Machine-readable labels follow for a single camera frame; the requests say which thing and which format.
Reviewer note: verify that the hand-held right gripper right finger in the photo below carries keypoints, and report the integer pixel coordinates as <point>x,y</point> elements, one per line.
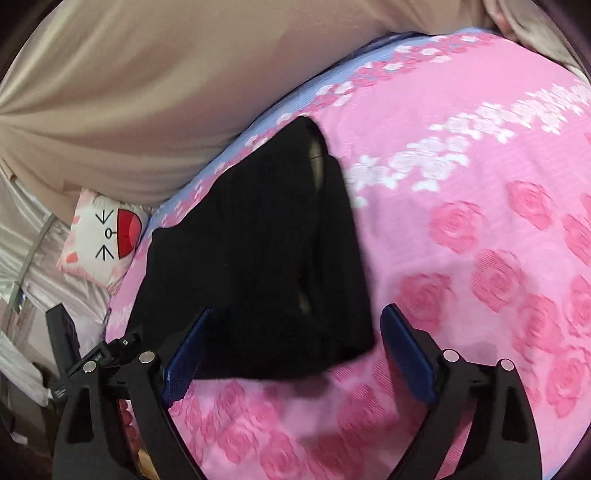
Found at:
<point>406,353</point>

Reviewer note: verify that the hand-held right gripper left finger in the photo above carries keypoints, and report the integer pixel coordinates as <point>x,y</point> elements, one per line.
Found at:
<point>184,364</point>

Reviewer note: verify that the black pants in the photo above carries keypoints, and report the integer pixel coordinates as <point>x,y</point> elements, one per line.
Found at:
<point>258,258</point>

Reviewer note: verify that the white satin sheet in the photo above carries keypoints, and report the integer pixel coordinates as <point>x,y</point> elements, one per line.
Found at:
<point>27,258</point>

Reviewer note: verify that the white cat face pillow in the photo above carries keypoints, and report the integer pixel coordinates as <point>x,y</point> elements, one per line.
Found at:
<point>92,240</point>

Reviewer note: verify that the pink floral blanket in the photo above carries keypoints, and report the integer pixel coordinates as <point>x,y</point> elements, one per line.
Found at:
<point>461,207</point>

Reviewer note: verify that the beige padded headboard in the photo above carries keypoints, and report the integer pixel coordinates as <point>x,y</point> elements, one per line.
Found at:
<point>161,92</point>

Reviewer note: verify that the beige cloth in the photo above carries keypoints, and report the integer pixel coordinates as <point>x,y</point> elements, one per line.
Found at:
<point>535,32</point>

